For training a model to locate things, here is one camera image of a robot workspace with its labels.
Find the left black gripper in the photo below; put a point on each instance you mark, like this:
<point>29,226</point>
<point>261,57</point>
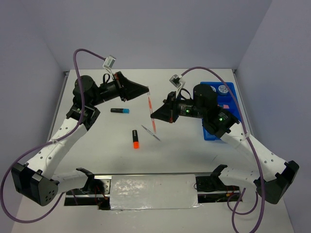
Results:
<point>129,90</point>

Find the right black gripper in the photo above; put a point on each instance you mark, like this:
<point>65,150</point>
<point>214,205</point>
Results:
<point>167,112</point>

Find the red transparent pen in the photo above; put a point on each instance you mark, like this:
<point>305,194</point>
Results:
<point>151,111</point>

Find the slim silver pen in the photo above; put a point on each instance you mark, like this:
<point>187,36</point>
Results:
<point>151,133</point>

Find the blue cap black highlighter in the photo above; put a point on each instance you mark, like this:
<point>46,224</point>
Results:
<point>119,110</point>

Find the blue round tape tin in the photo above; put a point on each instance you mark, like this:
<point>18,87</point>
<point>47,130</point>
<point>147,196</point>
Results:
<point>222,90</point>

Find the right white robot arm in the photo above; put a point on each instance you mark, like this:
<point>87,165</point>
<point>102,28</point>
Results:
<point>273,177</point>

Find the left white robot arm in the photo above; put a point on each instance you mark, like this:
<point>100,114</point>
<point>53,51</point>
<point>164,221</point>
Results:
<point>36,179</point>

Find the orange cap black highlighter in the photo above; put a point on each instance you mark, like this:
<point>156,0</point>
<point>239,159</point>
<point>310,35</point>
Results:
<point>135,139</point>

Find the blue plastic compartment tray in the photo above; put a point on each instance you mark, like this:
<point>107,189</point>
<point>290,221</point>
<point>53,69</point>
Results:
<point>217,120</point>

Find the white foil covered panel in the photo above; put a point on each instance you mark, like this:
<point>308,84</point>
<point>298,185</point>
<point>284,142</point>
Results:
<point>148,192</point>

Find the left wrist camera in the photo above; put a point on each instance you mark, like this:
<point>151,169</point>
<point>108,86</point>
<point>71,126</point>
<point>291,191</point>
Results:
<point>109,62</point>

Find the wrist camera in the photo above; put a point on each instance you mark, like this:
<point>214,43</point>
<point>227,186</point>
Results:
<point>177,81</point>
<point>109,62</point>

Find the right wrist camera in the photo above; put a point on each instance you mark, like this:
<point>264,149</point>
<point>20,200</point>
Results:
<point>177,81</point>

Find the aluminium table edge rail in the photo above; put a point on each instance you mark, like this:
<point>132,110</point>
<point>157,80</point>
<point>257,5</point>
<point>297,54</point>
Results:
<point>66,74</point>

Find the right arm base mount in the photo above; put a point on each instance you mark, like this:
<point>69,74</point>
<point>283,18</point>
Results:
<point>211,189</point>

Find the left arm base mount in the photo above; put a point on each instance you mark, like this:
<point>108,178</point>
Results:
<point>95,192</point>

